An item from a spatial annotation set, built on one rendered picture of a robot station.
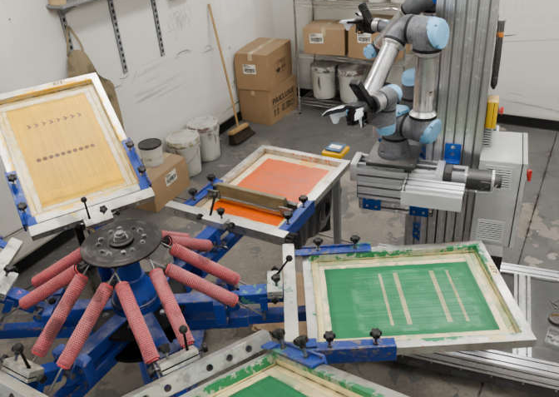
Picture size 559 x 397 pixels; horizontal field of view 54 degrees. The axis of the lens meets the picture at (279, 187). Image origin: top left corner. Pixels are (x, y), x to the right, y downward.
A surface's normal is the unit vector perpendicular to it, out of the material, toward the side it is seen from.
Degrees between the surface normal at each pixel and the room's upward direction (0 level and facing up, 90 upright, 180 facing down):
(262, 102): 89
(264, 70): 90
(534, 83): 90
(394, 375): 0
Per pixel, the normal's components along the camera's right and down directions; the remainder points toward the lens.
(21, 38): 0.87, 0.19
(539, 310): -0.07, -0.86
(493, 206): -0.36, 0.49
